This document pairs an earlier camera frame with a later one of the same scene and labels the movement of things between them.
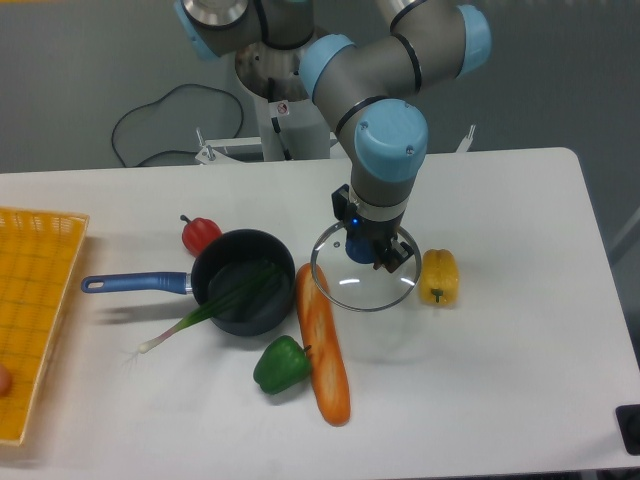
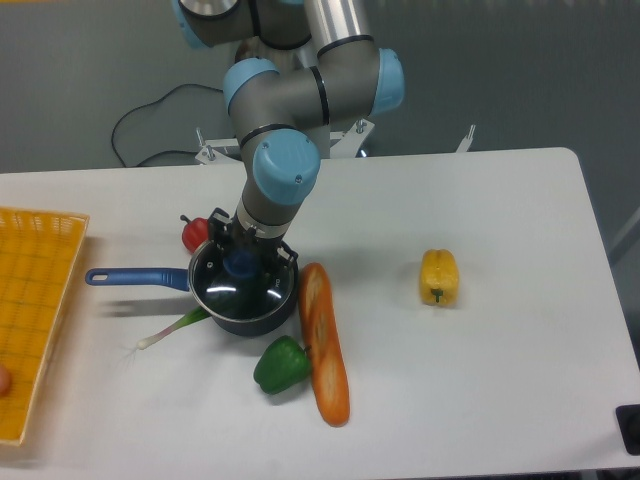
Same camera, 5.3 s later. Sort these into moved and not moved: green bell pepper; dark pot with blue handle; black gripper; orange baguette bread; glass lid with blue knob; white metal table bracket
Moved: glass lid with blue knob; black gripper
Not moved: dark pot with blue handle; white metal table bracket; orange baguette bread; green bell pepper
